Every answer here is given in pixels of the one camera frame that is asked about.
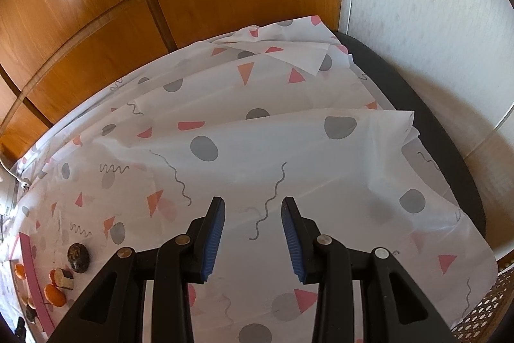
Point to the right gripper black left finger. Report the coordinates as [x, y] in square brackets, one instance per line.
[111, 307]

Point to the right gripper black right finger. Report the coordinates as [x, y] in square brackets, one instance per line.
[394, 308]

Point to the dark brown passion fruit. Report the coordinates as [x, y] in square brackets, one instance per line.
[78, 258]

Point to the orange tangerine near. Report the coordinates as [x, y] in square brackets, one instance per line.
[54, 295]

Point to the orange tangerine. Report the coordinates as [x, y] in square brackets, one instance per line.
[54, 295]
[20, 271]

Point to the small red orange fruit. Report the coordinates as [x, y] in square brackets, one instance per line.
[52, 277]

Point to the orange tangerine far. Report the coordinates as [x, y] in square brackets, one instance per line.
[20, 271]

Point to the pink rimmed cardboard tray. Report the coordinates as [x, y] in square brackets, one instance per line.
[30, 288]

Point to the white patterned tablecloth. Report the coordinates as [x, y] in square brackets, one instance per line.
[253, 117]

